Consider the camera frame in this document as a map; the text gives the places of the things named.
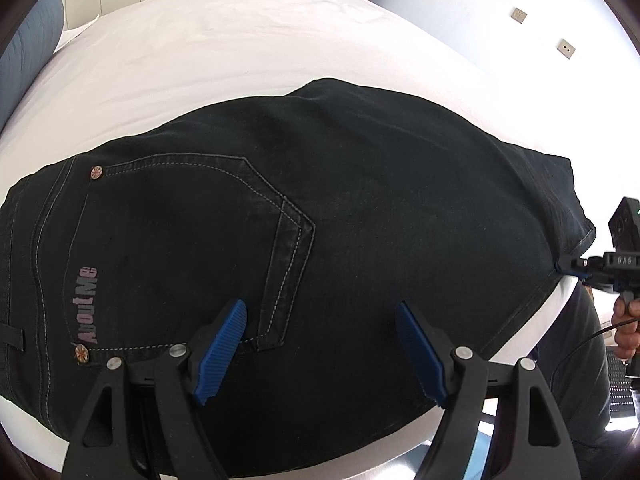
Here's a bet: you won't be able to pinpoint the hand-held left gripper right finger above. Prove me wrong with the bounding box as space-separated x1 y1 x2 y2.
394 300 583 480

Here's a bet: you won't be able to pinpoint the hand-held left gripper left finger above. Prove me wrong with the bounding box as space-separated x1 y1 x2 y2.
60 299 248 480

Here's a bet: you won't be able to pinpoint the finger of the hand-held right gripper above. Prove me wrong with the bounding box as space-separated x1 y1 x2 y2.
555 255 591 279

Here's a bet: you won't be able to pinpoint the black denim pants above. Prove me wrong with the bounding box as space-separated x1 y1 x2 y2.
0 77 598 461

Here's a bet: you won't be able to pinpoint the person's right hand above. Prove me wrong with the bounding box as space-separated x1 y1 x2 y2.
611 297 640 363

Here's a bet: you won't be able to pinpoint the person's dark trousers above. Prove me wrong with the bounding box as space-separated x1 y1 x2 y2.
537 285 612 446

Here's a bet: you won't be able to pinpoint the grey mesh basket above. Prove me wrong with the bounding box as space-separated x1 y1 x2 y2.
607 350 640 417

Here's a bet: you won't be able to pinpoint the bed with white sheet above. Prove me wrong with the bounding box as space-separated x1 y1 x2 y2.
0 0 586 480

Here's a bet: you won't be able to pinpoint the blue rolled duvet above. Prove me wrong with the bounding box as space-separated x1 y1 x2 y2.
0 0 66 136

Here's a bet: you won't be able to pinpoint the thin black cable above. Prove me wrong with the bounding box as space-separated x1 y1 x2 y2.
580 317 640 361

